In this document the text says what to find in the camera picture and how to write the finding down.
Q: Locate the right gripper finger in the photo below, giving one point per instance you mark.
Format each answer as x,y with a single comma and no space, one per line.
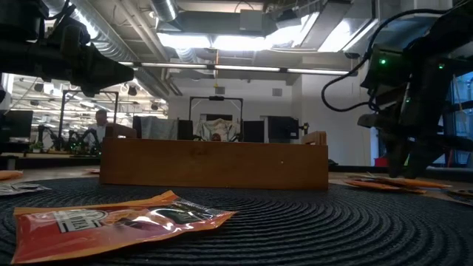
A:
419,159
397,157

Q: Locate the orange peach tea packet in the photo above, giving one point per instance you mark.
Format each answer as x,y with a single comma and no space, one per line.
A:
92,236
425,183
377,185

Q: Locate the wooden tea organizer box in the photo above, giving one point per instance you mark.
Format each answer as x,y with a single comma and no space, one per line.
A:
214,162

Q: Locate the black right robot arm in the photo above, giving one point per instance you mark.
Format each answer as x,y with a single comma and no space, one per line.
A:
447,31

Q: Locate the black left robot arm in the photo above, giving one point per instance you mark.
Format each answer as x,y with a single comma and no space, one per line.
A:
22,16

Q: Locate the red box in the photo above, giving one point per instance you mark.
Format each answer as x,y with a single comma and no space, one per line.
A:
380,162

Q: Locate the person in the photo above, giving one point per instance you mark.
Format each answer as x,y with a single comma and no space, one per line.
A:
216,137
100,116

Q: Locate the black hanging spotlight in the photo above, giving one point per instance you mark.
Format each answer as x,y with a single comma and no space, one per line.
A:
132,91
154,106
38,87

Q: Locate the window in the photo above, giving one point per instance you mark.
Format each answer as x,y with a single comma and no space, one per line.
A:
463,122

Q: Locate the background robot arms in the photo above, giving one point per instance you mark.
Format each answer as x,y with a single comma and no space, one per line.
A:
79,144

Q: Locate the small black object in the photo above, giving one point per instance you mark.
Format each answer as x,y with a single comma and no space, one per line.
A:
332,162

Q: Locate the black monitor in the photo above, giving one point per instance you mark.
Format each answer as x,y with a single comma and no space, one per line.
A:
184,129
282,129
253,131
16,123

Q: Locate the grey cloth cover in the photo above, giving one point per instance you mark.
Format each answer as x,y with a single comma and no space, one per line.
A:
159,127

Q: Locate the small potted plant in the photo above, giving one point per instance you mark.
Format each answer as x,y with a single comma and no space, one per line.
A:
36,147

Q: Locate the round dark woven placemat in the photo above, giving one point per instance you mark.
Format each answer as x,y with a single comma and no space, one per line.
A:
295,229

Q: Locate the white cloth cover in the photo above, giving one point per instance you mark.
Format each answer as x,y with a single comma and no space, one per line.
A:
221,127

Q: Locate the long ceiling light fixture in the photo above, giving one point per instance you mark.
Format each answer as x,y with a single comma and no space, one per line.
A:
244,68

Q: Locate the grey ceiling box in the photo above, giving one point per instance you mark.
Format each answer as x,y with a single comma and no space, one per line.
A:
251,20

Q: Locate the black robot station frame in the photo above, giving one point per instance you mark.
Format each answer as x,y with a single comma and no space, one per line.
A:
109,91
216,98

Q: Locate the silver spiral air duct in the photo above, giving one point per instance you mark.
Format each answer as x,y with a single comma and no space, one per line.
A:
107,40

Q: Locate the dome security camera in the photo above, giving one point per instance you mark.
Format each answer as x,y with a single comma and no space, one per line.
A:
352,55

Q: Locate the short round silver duct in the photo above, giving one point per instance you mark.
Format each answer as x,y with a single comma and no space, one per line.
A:
164,9

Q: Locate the grey wall vent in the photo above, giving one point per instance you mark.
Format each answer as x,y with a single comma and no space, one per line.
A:
220,90
277,92

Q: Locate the rectangular metal air duct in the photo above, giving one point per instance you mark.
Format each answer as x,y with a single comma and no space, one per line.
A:
325,26

